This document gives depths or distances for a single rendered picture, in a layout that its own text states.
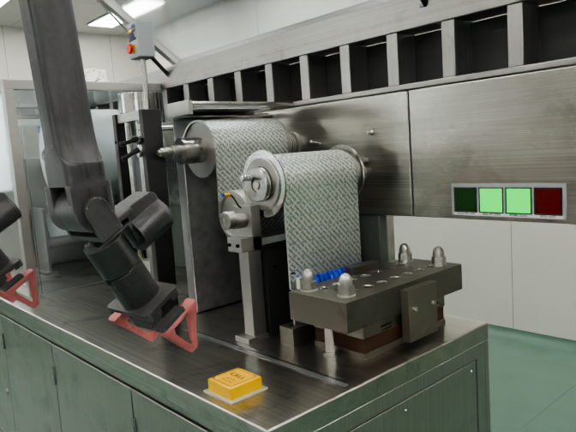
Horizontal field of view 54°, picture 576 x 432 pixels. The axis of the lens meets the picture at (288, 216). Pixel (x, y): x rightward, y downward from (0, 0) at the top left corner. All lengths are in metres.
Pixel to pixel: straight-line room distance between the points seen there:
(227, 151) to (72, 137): 0.70
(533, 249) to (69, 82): 3.39
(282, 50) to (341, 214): 0.58
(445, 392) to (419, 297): 0.21
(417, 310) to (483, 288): 2.89
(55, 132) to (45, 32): 0.12
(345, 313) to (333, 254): 0.27
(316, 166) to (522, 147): 0.43
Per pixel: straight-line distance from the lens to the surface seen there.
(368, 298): 1.13
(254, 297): 1.29
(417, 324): 1.24
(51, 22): 0.78
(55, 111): 0.76
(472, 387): 1.39
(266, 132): 1.51
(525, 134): 1.25
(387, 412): 1.15
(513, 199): 1.26
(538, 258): 3.88
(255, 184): 1.25
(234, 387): 1.03
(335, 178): 1.32
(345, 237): 1.35
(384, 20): 1.46
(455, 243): 4.14
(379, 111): 1.45
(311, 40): 1.62
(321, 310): 1.13
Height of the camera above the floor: 1.32
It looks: 7 degrees down
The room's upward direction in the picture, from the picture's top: 4 degrees counter-clockwise
